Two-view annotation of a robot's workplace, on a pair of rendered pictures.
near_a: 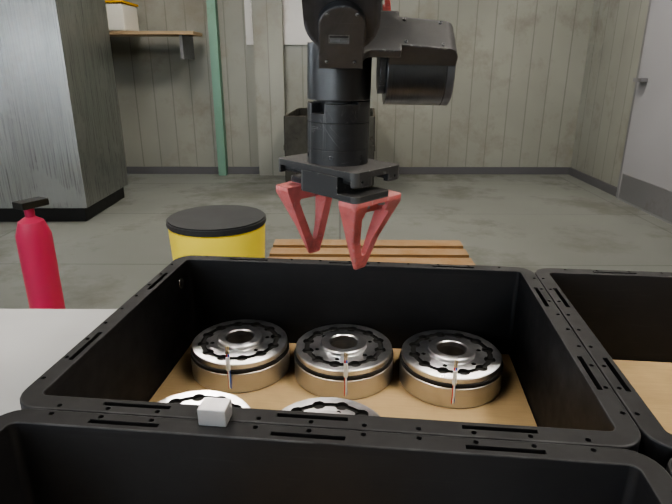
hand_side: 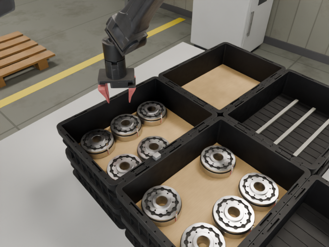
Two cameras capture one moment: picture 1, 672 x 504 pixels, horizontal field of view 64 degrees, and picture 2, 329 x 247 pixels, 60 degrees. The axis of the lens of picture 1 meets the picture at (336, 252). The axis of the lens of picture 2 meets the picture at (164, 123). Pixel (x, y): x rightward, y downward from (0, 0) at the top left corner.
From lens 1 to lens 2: 0.56 m
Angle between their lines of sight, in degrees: 47
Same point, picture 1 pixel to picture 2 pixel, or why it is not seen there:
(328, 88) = (118, 57)
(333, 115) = (120, 64)
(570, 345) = (189, 98)
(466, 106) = not seen: outside the picture
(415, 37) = not seen: hidden behind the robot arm
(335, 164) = (122, 77)
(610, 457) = (217, 119)
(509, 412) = (172, 117)
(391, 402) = (147, 131)
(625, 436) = (215, 114)
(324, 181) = (122, 84)
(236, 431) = (163, 156)
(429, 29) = not seen: hidden behind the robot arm
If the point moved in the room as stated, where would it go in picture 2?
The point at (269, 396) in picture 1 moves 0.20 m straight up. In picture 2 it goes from (119, 149) to (111, 98)
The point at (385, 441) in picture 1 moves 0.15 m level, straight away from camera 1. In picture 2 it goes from (187, 139) to (152, 114)
